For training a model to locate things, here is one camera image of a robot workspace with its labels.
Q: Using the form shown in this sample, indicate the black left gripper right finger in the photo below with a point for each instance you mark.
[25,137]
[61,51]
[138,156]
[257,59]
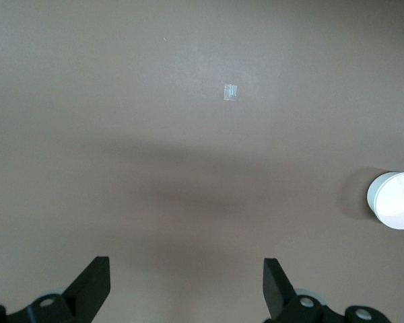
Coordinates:
[277,289]

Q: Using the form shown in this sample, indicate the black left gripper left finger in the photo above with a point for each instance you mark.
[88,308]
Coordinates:
[91,286]

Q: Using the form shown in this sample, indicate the white bowl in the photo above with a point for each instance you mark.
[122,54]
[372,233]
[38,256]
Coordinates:
[371,195]

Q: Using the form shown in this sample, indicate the brown table cover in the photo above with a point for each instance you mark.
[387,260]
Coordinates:
[121,101]

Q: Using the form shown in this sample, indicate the clear tape piece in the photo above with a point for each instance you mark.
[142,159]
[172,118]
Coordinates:
[230,92]

